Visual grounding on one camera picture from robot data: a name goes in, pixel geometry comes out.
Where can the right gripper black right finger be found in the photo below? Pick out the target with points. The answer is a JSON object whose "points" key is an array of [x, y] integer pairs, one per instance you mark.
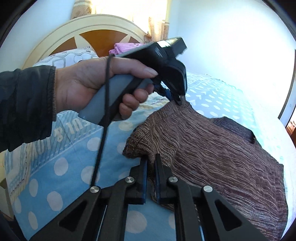
{"points": [[200, 213]]}

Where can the dark jacket left sleeve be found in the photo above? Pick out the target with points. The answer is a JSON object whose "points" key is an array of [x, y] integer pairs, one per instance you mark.
{"points": [[27, 105]]}

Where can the beige patterned curtain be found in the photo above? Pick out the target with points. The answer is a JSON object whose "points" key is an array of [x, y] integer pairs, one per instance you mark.
{"points": [[151, 16]]}

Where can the white patterned pillow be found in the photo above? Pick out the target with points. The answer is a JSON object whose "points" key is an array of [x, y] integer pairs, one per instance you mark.
{"points": [[67, 58]]}

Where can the blue patterned bed blanket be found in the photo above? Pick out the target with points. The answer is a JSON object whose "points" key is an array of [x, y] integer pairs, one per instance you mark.
{"points": [[45, 176]]}

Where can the brown striped knit sweater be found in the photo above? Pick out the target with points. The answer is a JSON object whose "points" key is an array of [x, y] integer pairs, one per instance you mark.
{"points": [[218, 152]]}

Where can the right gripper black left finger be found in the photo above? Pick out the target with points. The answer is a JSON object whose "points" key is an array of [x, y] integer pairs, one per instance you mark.
{"points": [[99, 213]]}

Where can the folded pink quilt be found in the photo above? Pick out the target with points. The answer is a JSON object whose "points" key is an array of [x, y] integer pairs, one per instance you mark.
{"points": [[124, 47]]}

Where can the cream and wood headboard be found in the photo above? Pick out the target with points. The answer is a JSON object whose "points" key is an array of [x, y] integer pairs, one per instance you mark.
{"points": [[100, 32]]}

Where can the person's left hand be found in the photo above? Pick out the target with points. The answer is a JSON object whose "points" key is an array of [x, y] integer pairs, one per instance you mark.
{"points": [[77, 84]]}

